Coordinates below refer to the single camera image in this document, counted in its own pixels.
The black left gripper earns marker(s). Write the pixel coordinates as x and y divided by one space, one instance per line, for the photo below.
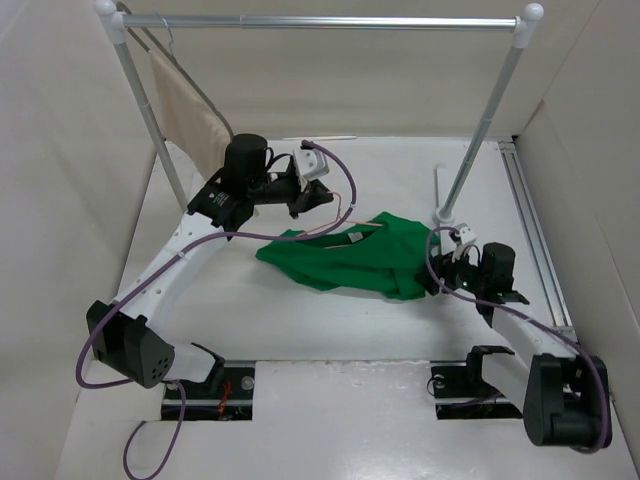
314 194

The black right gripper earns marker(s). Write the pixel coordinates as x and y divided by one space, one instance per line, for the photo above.
442 265

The pink wire hanger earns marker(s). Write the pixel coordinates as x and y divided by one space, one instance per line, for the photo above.
340 215

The green t shirt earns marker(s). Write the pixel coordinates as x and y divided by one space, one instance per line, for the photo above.
382 257

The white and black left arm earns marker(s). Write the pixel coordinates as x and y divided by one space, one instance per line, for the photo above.
126 333

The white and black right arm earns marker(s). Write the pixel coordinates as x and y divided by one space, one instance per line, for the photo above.
560 391

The beige garment on hanger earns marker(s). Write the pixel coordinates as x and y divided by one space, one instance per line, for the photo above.
189 118

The white and metal clothes rack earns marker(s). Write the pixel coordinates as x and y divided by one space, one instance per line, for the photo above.
115 23

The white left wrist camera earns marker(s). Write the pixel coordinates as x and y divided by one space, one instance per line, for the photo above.
311 164

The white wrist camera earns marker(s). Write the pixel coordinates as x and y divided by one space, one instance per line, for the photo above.
311 164
464 238

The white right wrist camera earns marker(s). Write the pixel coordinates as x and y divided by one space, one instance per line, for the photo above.
464 238

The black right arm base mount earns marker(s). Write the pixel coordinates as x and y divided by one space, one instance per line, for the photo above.
461 393

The aluminium rail at right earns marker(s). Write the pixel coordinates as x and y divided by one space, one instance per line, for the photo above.
545 271

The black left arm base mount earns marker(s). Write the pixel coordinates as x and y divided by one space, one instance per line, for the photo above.
225 396

